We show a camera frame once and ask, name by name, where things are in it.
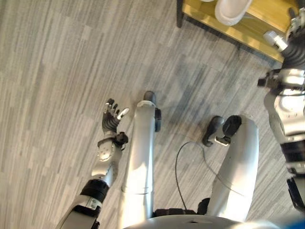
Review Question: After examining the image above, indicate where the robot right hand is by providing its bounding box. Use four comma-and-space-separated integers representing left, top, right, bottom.
263, 7, 305, 70

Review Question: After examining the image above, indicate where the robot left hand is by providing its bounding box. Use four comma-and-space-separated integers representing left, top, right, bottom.
101, 98, 130, 136

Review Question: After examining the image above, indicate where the wooden shoe rack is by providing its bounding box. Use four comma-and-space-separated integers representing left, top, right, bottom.
176, 0, 300, 63

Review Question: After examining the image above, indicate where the silver robot left leg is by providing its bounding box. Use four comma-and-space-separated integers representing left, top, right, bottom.
118, 100, 163, 229

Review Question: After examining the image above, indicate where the silver robot leg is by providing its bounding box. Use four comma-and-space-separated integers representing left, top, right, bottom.
118, 100, 163, 229
204, 114, 260, 223

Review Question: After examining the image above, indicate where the dark robot left foot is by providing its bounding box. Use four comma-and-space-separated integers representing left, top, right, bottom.
143, 90, 157, 105

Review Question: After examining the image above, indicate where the dark robot foot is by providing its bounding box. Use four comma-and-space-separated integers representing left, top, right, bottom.
202, 115, 225, 147
143, 90, 157, 105

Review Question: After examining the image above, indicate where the white slipper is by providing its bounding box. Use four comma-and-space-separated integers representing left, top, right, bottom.
214, 0, 254, 26

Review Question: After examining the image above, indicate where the dark robot right foot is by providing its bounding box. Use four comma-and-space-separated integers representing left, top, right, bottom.
202, 115, 225, 147

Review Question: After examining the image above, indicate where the silver robot right leg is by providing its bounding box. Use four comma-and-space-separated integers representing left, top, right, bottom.
204, 114, 260, 223

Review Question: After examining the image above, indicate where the silver robot torso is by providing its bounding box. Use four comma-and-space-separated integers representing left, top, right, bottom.
123, 197, 282, 229

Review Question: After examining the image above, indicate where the blue object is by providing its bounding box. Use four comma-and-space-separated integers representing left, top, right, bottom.
279, 214, 305, 229

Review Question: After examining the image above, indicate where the thin black cable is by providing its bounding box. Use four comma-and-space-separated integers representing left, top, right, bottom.
175, 141, 246, 211

